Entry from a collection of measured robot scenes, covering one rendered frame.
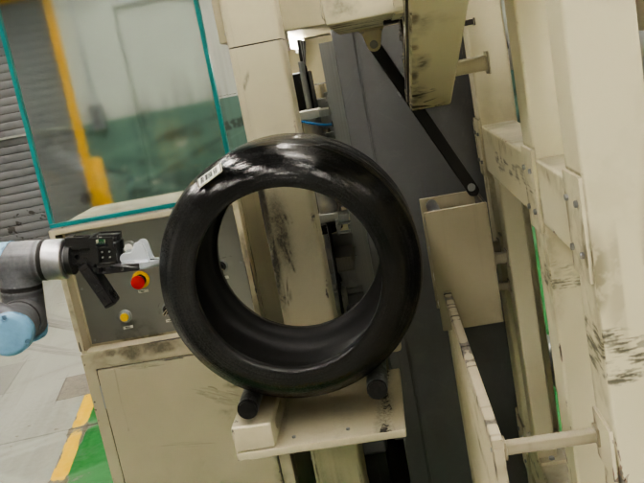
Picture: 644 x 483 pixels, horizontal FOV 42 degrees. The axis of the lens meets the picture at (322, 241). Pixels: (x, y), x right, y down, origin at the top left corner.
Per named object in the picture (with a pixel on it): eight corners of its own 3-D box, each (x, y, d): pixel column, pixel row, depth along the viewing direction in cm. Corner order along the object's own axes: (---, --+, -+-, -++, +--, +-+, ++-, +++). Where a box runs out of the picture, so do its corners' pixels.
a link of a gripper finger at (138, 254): (158, 241, 180) (116, 244, 180) (161, 268, 181) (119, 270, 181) (162, 239, 183) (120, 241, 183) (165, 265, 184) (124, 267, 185)
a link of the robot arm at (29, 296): (-1, 349, 181) (-8, 293, 179) (10, 334, 192) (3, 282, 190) (45, 344, 183) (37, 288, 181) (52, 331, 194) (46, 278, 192)
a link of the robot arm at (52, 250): (43, 285, 182) (58, 273, 191) (65, 284, 181) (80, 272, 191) (37, 243, 180) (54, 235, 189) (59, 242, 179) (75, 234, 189)
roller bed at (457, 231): (436, 308, 223) (419, 198, 217) (492, 298, 222) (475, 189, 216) (443, 331, 204) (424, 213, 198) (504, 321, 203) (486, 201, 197)
